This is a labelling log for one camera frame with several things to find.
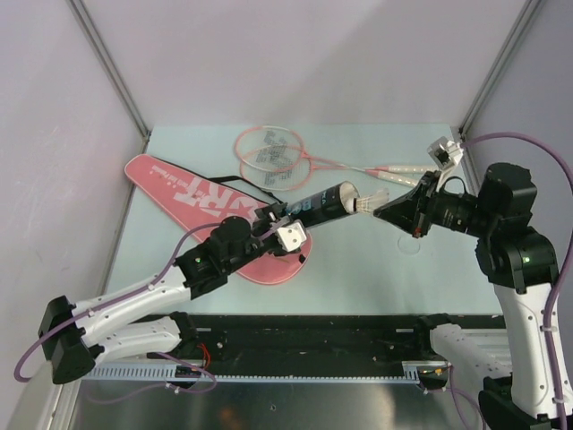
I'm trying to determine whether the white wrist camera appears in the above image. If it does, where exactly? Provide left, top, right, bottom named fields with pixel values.
left=276, top=220, right=308, bottom=253
left=427, top=136, right=464, bottom=189

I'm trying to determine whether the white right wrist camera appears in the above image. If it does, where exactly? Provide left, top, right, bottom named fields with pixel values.
left=427, top=136, right=464, bottom=189

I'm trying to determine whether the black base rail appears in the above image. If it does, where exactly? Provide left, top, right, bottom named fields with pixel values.
left=147, top=313, right=471, bottom=364

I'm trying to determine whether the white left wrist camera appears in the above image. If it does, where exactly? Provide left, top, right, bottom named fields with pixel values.
left=276, top=220, right=308, bottom=253

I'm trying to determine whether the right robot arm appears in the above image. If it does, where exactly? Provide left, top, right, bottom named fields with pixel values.
left=373, top=163, right=572, bottom=429

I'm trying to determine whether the grey cable duct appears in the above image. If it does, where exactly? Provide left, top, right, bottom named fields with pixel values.
left=83, top=360, right=448, bottom=384

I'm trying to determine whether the pink badminton racket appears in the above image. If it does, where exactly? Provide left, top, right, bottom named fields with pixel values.
left=235, top=126, right=420, bottom=189
left=240, top=145, right=436, bottom=191

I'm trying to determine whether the pink badminton racket upper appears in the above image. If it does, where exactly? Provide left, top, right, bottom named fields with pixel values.
left=235, top=126, right=420, bottom=189

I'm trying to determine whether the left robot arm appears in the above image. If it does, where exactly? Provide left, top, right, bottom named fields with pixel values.
left=38, top=203, right=308, bottom=385

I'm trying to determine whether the pink badminton racket lower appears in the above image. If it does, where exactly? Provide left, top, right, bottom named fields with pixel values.
left=240, top=145, right=436, bottom=191

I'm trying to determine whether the black shuttlecock tube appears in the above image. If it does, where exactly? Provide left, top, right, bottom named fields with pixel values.
left=286, top=181, right=360, bottom=228

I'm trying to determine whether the white shuttlecock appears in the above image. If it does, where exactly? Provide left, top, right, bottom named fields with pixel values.
left=353, top=188, right=389, bottom=215

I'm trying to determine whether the pink racket bag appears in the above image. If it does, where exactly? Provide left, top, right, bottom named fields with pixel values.
left=124, top=154, right=312, bottom=286

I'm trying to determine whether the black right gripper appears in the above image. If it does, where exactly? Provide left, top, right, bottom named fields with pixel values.
left=374, top=169, right=496, bottom=238

